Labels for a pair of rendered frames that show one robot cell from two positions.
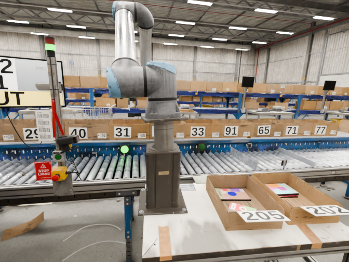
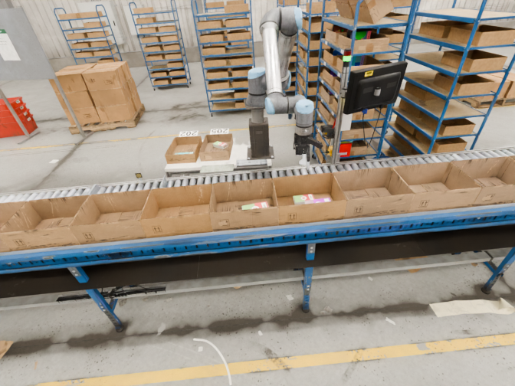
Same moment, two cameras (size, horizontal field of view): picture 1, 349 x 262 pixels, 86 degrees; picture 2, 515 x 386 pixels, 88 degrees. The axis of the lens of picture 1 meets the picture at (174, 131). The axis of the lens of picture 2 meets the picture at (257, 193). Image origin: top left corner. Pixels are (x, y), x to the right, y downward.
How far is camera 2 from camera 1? 338 cm
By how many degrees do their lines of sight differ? 130
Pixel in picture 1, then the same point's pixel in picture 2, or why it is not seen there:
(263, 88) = not seen: outside the picture
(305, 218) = (194, 142)
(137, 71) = not seen: hidden behind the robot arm
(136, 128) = (290, 181)
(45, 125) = (346, 118)
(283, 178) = (170, 158)
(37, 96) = not seen: hidden behind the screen
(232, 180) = (210, 155)
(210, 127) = (172, 192)
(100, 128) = (342, 176)
